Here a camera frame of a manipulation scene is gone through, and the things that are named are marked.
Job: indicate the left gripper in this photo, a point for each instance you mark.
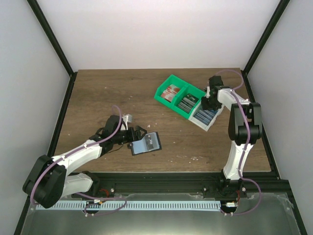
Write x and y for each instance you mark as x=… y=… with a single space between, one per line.
x=137 y=134

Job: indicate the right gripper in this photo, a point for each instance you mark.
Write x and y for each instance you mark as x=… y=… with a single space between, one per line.
x=205 y=106

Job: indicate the black credit card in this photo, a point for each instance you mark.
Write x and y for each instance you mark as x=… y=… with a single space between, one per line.
x=151 y=141

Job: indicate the black card holder wallet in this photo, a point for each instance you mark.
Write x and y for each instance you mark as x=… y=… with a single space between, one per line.
x=139 y=147

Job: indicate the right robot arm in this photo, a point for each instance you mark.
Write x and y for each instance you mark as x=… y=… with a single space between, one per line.
x=244 y=129

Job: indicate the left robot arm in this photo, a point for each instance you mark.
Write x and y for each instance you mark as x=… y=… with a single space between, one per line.
x=51 y=178

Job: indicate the blue credit cards stack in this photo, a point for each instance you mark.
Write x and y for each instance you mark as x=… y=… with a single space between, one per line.
x=205 y=116

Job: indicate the dark green credit cards stack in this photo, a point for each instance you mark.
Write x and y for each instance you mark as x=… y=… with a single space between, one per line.
x=188 y=102

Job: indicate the red credit cards stack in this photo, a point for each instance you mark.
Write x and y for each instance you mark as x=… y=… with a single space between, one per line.
x=170 y=92

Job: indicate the green bin middle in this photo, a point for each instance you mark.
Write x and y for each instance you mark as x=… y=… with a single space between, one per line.
x=189 y=89

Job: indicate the green bin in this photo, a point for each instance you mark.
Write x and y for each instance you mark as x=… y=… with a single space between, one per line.
x=189 y=89
x=172 y=79

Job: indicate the white bin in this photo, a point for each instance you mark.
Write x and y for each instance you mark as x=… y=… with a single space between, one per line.
x=200 y=124

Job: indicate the green bin left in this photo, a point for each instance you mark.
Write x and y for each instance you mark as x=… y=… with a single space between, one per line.
x=172 y=79

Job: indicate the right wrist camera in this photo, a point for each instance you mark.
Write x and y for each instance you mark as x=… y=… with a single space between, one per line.
x=208 y=92

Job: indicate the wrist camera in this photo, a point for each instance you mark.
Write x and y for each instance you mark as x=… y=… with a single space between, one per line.
x=126 y=119
x=208 y=92

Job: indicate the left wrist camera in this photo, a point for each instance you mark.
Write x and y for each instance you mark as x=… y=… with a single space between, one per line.
x=126 y=119

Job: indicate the black aluminium frame rail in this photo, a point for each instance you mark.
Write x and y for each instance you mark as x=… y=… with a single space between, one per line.
x=110 y=184

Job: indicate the light blue cable duct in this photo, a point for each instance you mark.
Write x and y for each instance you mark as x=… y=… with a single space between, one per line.
x=140 y=205

